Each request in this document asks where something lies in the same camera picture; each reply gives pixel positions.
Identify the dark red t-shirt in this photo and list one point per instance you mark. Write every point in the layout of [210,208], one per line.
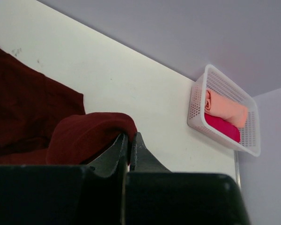
[43,122]

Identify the white plastic basket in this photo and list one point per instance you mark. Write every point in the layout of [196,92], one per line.
[215,80]

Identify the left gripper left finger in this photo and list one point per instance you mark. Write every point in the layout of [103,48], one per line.
[111,164]

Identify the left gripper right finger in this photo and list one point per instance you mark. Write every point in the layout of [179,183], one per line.
[142,160]

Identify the rolled peach t-shirt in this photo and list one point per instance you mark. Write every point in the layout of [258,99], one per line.
[226,109]

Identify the rolled pink t-shirt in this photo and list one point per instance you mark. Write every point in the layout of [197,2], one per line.
[224,127]

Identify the aluminium rail frame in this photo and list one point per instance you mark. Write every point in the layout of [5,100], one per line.
[237,170]

